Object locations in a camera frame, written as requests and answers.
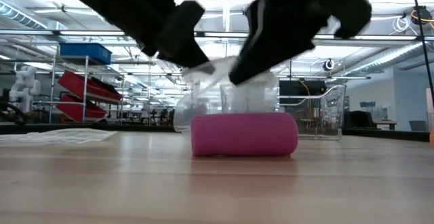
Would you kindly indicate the red storage bin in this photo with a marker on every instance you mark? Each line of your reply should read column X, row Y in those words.
column 71, row 110
column 78, row 83

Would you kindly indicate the pink elastic bandage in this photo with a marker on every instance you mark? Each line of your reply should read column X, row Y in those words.
column 244, row 134

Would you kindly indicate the grey chair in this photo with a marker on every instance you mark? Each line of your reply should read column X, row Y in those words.
column 418, row 126

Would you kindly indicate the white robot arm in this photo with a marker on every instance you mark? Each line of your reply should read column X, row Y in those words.
column 25, row 85

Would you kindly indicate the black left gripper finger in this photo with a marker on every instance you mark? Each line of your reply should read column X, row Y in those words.
column 179, row 37

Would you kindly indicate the metal shelf rack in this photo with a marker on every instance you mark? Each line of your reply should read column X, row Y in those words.
column 86, row 64

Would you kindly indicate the thin black pole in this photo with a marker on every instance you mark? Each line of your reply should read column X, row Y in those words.
column 422, row 34

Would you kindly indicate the blue storage bin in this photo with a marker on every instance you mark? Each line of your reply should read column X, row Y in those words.
column 91, row 52

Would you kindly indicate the wooden desk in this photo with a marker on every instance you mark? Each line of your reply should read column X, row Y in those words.
column 384, row 123

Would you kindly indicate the clear plastic bin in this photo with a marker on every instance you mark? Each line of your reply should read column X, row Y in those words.
column 325, row 115

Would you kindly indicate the black table frame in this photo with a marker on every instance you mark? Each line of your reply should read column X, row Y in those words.
column 135, row 128

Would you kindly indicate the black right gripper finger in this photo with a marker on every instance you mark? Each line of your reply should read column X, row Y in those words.
column 274, row 37

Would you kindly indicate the black cabinet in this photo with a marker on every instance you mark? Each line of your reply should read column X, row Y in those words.
column 359, row 120

